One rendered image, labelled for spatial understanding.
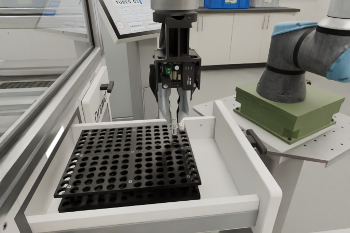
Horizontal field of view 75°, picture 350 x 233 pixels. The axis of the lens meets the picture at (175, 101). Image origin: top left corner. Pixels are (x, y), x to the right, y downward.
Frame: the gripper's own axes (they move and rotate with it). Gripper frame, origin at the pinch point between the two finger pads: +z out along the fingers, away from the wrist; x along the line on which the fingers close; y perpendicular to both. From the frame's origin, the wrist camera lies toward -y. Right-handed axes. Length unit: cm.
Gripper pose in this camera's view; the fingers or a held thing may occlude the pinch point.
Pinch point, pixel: (173, 115)
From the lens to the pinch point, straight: 47.2
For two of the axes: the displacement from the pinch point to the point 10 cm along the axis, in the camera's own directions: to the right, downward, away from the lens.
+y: 1.1, 4.4, -8.9
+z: 0.0, 8.9, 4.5
